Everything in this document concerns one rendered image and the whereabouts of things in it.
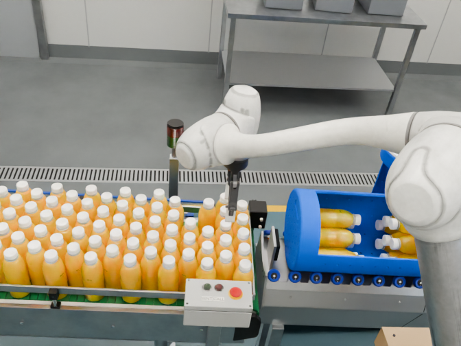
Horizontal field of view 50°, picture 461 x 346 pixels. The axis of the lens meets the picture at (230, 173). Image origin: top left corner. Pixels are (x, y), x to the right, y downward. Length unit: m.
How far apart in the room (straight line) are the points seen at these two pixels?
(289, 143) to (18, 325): 1.16
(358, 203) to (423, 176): 1.03
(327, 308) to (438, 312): 0.84
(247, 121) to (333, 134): 0.25
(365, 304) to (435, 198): 1.08
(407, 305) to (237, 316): 0.71
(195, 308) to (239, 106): 0.60
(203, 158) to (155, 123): 2.97
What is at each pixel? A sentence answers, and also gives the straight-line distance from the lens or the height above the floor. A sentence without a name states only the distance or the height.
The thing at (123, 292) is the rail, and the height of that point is 0.97.
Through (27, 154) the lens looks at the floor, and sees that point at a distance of 3.89.
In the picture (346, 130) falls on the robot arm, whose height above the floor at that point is 1.70.
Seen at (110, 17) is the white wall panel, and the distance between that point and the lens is 4.89.
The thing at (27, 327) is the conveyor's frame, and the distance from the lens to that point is 1.87.
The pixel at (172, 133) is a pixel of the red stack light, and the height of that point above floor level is 1.23.
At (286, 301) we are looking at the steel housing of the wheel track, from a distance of 1.82.
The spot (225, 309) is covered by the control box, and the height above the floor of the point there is 1.09.
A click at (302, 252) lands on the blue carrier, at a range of 1.61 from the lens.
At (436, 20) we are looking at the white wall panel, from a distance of 5.47.
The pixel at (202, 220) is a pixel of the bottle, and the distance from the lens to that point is 1.80.
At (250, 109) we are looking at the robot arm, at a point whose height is 1.63.
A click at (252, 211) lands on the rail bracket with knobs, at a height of 1.00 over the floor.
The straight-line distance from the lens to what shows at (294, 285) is 1.78.
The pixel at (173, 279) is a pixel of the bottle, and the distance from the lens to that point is 1.61.
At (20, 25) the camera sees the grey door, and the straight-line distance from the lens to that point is 5.05.
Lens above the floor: 2.29
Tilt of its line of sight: 39 degrees down
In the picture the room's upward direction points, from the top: 7 degrees clockwise
